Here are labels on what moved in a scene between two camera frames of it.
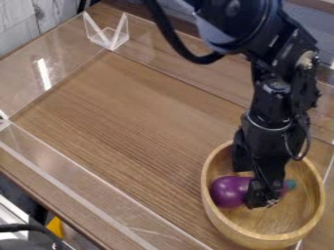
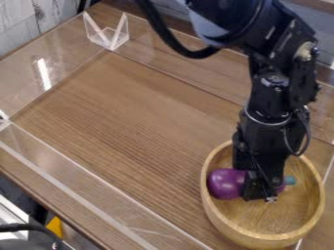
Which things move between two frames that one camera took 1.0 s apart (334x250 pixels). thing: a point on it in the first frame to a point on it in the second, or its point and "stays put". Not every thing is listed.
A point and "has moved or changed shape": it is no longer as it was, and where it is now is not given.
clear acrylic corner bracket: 109,37 stays put
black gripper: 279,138 stays put
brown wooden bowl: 276,227 stays put
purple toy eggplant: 229,190 has moved or changed shape
